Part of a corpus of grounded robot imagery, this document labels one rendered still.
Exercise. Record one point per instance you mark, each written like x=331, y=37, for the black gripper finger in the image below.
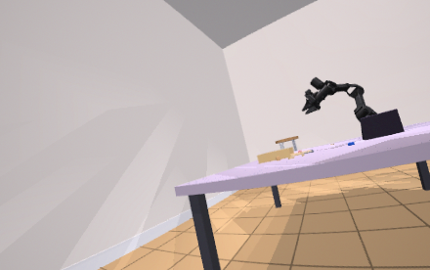
x=307, y=105
x=311, y=109

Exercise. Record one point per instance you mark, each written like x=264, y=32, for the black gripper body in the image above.
x=316, y=101

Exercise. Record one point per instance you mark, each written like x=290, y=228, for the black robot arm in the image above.
x=360, y=111

